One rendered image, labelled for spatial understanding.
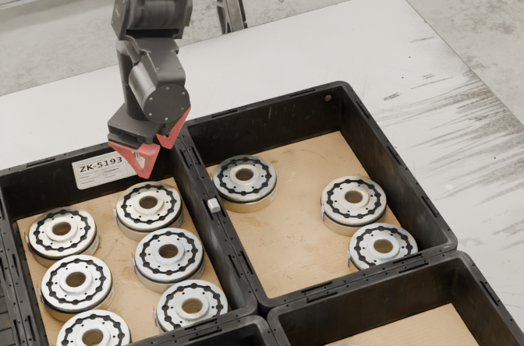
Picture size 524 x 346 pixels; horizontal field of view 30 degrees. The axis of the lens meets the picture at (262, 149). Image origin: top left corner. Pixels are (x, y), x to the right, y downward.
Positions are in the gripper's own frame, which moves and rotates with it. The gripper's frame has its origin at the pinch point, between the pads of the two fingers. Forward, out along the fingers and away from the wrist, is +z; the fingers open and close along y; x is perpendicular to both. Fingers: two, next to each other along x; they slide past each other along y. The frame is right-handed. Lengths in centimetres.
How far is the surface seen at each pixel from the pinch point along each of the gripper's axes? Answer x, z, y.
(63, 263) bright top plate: 13.7, 20.6, -7.6
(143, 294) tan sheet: 1.3, 23.4, -6.0
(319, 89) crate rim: -8.7, 13.4, 36.7
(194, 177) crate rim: 0.5, 13.4, 10.2
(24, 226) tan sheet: 25.4, 23.5, -1.9
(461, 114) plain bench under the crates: -27, 36, 66
